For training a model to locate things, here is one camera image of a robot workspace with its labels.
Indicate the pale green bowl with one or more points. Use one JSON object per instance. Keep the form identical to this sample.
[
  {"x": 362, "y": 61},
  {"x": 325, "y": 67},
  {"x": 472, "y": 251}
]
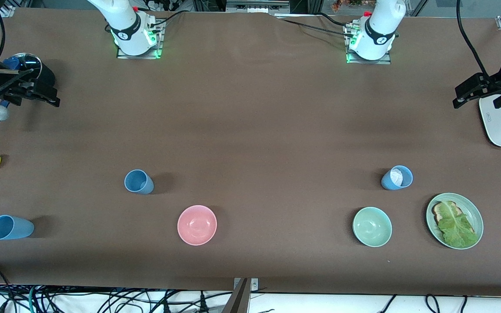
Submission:
[{"x": 372, "y": 227}]

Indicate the glass lid blue knob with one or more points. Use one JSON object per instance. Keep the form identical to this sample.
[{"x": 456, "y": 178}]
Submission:
[{"x": 31, "y": 61}]

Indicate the blue cup holding tissue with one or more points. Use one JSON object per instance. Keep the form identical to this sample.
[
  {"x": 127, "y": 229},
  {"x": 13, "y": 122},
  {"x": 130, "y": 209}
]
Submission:
[{"x": 387, "y": 182}]

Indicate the dark metal bar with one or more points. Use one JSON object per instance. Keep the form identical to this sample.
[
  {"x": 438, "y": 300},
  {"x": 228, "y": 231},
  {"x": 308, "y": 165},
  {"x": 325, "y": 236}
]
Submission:
[{"x": 237, "y": 300}]

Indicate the small metal clamp plate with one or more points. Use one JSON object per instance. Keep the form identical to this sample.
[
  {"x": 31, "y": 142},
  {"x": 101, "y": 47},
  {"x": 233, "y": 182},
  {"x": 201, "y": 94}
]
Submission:
[{"x": 254, "y": 284}]

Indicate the white tissue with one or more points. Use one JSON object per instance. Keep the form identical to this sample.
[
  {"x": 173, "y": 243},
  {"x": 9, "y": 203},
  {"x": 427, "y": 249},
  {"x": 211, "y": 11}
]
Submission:
[{"x": 396, "y": 176}]

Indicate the green lettuce leaf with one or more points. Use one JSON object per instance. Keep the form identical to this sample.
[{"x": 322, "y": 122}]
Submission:
[{"x": 457, "y": 228}]

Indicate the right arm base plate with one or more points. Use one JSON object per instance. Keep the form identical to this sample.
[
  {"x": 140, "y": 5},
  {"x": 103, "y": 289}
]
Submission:
[{"x": 137, "y": 57}]

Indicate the dark blue saucepan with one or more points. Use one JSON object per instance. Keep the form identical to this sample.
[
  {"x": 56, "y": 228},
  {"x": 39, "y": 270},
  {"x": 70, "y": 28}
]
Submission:
[{"x": 48, "y": 78}]

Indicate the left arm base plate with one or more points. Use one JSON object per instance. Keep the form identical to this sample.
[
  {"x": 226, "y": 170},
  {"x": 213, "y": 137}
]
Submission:
[{"x": 372, "y": 62}]

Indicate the grey metal device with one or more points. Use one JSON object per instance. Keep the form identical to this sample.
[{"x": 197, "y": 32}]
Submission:
[{"x": 257, "y": 6}]

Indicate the toast bread slice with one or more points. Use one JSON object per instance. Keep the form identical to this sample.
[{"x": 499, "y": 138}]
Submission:
[{"x": 437, "y": 213}]

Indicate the pale green plate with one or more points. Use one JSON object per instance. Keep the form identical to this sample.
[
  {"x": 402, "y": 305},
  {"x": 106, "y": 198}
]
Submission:
[{"x": 476, "y": 217}]

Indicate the pink bowl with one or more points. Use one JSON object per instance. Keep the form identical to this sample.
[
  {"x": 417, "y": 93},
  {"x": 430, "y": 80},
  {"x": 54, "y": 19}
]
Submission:
[{"x": 197, "y": 225}]

